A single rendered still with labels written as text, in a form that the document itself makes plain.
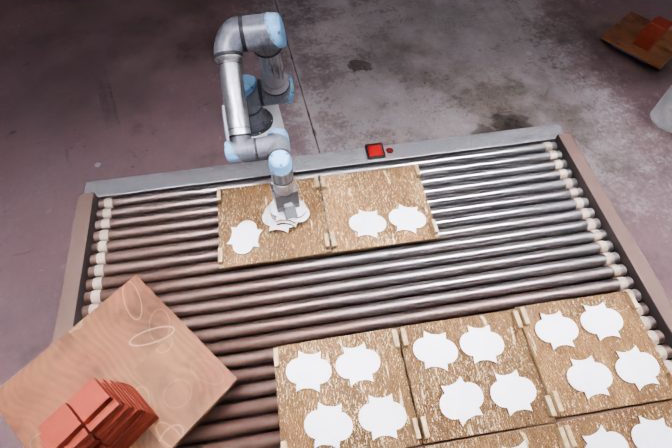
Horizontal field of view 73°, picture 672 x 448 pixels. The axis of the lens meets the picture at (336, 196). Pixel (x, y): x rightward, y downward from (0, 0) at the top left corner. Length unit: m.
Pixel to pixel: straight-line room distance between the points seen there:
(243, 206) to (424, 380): 0.91
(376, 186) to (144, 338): 1.00
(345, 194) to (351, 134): 1.48
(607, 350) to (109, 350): 1.58
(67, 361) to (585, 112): 3.51
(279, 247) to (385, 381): 0.60
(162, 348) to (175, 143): 2.07
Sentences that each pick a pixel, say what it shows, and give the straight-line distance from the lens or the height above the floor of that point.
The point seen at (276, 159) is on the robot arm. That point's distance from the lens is 1.48.
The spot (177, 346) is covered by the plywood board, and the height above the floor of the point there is 1.04.
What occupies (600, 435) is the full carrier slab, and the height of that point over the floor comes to 0.95.
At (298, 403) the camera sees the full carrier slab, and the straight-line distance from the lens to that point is 1.53.
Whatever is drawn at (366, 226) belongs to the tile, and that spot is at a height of 0.94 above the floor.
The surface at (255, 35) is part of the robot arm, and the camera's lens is 1.61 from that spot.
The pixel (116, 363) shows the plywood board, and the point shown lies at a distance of 1.58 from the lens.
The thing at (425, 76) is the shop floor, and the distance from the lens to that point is 3.75.
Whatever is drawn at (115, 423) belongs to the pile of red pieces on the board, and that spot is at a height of 1.24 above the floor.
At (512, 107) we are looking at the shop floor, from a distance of 3.69.
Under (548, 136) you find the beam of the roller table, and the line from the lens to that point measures 2.25.
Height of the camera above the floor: 2.45
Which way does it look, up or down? 56 degrees down
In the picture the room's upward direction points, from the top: 1 degrees clockwise
